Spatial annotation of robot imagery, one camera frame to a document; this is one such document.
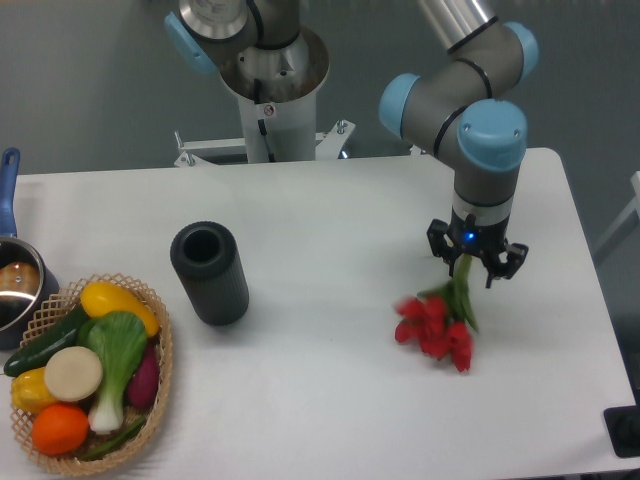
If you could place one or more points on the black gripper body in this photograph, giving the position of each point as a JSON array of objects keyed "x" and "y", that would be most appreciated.
[{"x": 472, "y": 234}]

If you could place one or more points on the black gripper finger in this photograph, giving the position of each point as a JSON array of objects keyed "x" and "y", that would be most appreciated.
[
  {"x": 504, "y": 262},
  {"x": 438, "y": 238}
]

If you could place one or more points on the red tulip bouquet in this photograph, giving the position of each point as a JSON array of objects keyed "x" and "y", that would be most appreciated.
[{"x": 441, "y": 320}]

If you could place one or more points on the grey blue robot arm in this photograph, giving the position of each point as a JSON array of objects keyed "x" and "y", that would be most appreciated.
[{"x": 458, "y": 116}]

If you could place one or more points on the black device at edge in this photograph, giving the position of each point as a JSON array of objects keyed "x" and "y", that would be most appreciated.
[{"x": 623, "y": 428}]

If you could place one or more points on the dark grey ribbed vase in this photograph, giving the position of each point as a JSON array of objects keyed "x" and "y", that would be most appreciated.
[{"x": 207, "y": 262}]

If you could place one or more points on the purple sweet potato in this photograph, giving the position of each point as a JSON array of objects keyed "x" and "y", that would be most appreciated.
[{"x": 143, "y": 386}]

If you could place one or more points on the green bok choy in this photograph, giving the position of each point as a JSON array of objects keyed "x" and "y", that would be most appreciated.
[{"x": 119, "y": 340}]

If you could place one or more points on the yellow squash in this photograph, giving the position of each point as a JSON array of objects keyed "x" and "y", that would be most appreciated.
[{"x": 101, "y": 298}]

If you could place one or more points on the green chili pepper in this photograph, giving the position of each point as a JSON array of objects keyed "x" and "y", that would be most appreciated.
[{"x": 115, "y": 443}]

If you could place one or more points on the woven wicker basket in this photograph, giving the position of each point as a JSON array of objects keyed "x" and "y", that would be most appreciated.
[{"x": 54, "y": 309}]

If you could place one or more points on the dark green cucumber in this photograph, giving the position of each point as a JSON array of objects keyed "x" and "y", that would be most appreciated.
[{"x": 39, "y": 351}]

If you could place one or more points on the beige round disc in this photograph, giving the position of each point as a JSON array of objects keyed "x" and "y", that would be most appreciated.
[{"x": 73, "y": 374}]

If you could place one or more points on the orange fruit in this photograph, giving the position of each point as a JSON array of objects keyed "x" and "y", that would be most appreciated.
[{"x": 59, "y": 429}]

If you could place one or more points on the yellow bell pepper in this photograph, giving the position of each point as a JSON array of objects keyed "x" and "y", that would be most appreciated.
[{"x": 30, "y": 393}]

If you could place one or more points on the white frame at right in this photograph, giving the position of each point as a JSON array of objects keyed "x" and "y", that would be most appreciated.
[{"x": 620, "y": 228}]

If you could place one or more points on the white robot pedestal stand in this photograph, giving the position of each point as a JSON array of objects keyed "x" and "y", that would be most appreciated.
[{"x": 276, "y": 94}]

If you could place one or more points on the blue handled saucepan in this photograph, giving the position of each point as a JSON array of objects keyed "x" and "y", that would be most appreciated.
[{"x": 26, "y": 281}]

